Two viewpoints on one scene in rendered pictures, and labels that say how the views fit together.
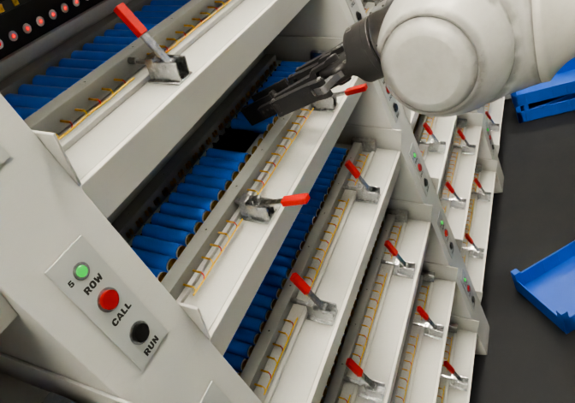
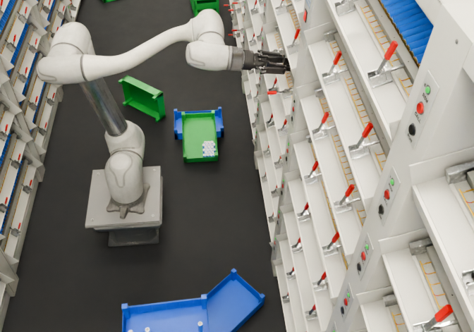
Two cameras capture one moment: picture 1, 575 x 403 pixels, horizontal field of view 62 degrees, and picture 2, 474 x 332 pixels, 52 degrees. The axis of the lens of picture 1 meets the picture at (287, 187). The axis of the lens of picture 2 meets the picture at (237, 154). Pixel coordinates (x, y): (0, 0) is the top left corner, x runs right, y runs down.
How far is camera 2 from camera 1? 224 cm
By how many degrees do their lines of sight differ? 95
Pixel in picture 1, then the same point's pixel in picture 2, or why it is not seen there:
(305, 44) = not seen: hidden behind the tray
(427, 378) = (271, 177)
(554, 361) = (238, 261)
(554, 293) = (241, 301)
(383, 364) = (271, 133)
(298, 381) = (270, 78)
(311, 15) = not seen: hidden behind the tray
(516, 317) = (259, 283)
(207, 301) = (271, 37)
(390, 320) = (275, 146)
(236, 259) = (273, 45)
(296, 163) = not seen: hidden behind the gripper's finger
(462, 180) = (297, 302)
